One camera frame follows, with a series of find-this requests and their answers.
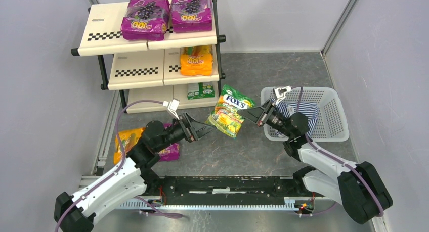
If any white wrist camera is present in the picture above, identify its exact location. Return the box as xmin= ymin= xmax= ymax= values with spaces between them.
xmin=162 ymin=98 xmax=180 ymax=120
xmin=273 ymin=86 xmax=292 ymax=106

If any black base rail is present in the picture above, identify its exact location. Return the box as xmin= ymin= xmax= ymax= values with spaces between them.
xmin=140 ymin=176 xmax=319 ymax=206

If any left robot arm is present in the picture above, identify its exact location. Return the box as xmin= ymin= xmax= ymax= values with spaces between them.
xmin=54 ymin=113 xmax=215 ymax=231

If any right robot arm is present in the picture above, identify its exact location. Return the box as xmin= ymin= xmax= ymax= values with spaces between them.
xmin=238 ymin=101 xmax=393 ymax=224

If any purple grape gummy bag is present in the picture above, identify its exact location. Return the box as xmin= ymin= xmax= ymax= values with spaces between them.
xmin=121 ymin=0 xmax=170 ymax=41
xmin=158 ymin=143 xmax=180 ymax=162

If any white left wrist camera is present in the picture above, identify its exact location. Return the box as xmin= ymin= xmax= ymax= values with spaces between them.
xmin=162 ymin=98 xmax=180 ymax=120

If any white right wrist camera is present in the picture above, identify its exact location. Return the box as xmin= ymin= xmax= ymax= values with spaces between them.
xmin=273 ymin=86 xmax=292 ymax=106

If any white plastic laundry basket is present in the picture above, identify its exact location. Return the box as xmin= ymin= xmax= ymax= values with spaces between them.
xmin=261 ymin=87 xmax=349 ymax=142

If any purple gummy bag top right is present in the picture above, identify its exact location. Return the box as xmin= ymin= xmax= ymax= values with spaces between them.
xmin=170 ymin=0 xmax=212 ymax=33

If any green Fox's bag on shelf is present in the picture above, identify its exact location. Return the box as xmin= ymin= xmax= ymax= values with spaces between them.
xmin=187 ymin=82 xmax=216 ymax=100

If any orange mango gummy bag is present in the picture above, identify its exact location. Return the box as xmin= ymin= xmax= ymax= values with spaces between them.
xmin=180 ymin=45 xmax=213 ymax=76
xmin=113 ymin=127 xmax=145 ymax=165

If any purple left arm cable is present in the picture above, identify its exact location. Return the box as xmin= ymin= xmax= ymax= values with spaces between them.
xmin=54 ymin=100 xmax=184 ymax=232

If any cream three-tier shelf rack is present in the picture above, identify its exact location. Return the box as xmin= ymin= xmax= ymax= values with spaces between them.
xmin=71 ymin=0 xmax=226 ymax=113

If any blue white striped cloth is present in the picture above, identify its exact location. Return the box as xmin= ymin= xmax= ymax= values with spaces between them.
xmin=277 ymin=101 xmax=319 ymax=137

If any green Fox's spring tea bag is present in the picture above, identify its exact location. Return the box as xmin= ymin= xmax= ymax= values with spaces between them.
xmin=206 ymin=84 xmax=255 ymax=138

